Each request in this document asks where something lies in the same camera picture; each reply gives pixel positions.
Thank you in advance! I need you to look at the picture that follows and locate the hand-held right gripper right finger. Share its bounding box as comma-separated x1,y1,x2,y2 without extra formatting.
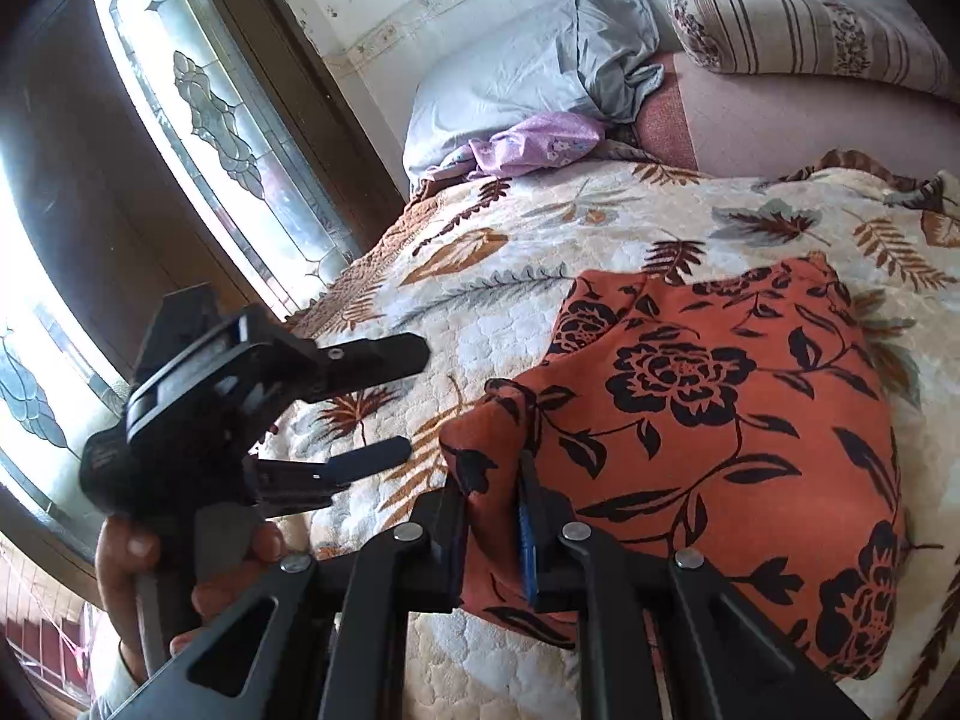
517,450,871,720

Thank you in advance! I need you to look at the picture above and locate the orange black floral garment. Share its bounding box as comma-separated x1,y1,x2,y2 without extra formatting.
439,255,912,683

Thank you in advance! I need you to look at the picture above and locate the wooden door with patterned glass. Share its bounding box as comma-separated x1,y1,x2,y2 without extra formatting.
0,0,410,601

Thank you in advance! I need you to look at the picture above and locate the purple floral cloth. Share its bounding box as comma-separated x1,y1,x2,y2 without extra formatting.
469,111,608,179

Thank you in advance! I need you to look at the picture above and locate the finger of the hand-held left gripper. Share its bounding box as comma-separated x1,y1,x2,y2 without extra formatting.
253,439,412,500
311,331,431,400

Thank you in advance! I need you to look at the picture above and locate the cream leaf print blanket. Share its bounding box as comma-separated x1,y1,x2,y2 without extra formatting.
281,150,960,720

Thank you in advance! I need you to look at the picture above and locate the light blue pillow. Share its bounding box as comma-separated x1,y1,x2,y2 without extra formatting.
401,0,668,181

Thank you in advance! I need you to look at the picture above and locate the pink bed sheet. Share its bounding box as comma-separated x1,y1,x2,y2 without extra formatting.
634,51,960,181

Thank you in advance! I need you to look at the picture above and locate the striped floral bolster pillow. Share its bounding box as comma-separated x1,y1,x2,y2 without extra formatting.
666,0,955,100

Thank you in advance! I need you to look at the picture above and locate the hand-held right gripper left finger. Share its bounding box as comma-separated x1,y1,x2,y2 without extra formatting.
131,491,470,720

